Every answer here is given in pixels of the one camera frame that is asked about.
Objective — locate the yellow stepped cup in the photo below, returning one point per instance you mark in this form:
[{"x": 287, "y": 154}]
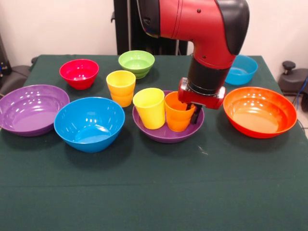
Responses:
[{"x": 120, "y": 91}]

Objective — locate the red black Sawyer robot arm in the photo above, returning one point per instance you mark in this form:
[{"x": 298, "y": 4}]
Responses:
[{"x": 204, "y": 24}]

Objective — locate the black column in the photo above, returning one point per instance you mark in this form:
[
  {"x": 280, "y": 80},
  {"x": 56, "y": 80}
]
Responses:
[{"x": 122, "y": 36}]

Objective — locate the black equipment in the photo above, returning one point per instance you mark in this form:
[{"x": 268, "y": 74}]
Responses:
[{"x": 3, "y": 60}]

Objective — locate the blue large bowl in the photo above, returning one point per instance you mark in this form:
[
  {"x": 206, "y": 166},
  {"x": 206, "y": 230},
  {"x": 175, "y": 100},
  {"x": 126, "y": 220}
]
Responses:
[{"x": 89, "y": 139}]

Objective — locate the yellow smooth cup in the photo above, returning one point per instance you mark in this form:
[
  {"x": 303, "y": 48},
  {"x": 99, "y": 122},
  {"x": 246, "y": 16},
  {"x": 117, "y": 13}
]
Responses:
[{"x": 149, "y": 113}]

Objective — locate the green small bowl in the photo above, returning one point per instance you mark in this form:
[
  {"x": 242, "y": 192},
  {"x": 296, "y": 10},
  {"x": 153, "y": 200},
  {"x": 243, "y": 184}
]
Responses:
[{"x": 136, "y": 62}]

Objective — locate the pink-red small bowl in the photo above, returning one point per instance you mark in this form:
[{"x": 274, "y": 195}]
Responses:
[{"x": 79, "y": 79}]

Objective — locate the dark green tablecloth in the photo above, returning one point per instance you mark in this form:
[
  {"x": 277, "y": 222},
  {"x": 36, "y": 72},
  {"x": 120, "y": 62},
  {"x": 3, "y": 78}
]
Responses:
[{"x": 154, "y": 187}]

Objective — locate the blue small bowl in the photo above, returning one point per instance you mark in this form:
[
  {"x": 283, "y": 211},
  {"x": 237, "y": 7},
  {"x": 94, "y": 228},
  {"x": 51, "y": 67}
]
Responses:
[{"x": 243, "y": 72}]

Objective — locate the orange stepped cup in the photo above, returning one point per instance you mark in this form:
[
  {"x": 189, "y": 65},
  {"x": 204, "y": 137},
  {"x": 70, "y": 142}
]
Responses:
[{"x": 176, "y": 120}]

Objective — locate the orange large bowl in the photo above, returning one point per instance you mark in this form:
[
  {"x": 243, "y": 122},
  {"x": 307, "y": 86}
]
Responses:
[{"x": 260, "y": 120}]

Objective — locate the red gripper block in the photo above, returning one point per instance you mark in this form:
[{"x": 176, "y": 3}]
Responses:
[{"x": 202, "y": 99}]

